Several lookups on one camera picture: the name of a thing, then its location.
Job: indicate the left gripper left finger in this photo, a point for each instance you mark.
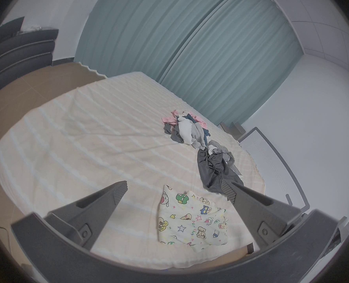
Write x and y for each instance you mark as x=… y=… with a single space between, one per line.
x=86 y=212

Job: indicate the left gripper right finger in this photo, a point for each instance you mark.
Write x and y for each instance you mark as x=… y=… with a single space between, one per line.
x=263 y=214

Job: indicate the white printed pyjama top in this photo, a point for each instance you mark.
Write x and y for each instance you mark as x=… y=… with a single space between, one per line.
x=192 y=220

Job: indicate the bed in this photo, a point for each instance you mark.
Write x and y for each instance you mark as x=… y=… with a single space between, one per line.
x=89 y=134

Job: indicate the black garment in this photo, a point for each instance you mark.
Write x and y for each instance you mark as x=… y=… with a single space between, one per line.
x=212 y=169

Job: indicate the grey garment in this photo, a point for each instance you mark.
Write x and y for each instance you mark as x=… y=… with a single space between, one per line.
x=224 y=153

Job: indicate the grey bedside table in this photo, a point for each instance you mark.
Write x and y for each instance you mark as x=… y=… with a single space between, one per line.
x=232 y=130

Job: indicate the blue-green curtain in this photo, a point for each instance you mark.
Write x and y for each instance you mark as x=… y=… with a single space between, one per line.
x=133 y=25
x=236 y=63

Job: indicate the dark grey chest of drawers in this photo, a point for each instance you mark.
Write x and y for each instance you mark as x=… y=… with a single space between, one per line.
x=21 y=52

